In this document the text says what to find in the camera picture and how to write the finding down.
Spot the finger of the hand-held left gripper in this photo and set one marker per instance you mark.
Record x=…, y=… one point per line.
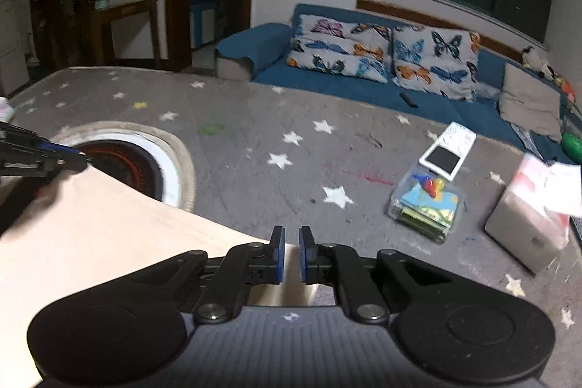
x=47, y=165
x=28, y=137

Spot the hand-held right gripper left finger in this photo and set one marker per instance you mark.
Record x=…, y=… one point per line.
x=279, y=257

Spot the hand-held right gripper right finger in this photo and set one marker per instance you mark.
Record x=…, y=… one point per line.
x=304, y=257

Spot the beige cloth garment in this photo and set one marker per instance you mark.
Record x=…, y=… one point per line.
x=113, y=242

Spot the white pink cloth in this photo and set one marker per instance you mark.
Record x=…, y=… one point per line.
x=5, y=110

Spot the white cabinet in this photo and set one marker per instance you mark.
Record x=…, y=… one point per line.
x=12, y=51

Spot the grey star-print tablecloth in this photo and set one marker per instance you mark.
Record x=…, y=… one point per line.
x=254, y=160

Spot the clear box of colourful items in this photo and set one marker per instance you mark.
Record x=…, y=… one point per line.
x=429, y=204

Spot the wooden side table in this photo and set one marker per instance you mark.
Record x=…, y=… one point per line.
x=122, y=10

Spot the white flat box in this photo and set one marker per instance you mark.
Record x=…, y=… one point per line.
x=448, y=154

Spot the blue sofa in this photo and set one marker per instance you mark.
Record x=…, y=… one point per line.
x=318, y=79

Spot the black remote control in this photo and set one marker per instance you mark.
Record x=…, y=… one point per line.
x=408, y=99

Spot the butterfly print cushion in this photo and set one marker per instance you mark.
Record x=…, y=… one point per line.
x=436, y=60
x=338, y=47

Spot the pink white tissue pack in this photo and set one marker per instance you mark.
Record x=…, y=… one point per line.
x=532, y=215

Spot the plain beige cushion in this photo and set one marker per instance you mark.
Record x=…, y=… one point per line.
x=529, y=101

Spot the green ball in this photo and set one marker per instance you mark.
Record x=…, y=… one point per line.
x=573, y=148

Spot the white plush toy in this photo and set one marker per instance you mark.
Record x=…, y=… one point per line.
x=534, y=60

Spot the colourful plush toys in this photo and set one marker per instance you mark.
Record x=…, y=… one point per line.
x=564, y=85

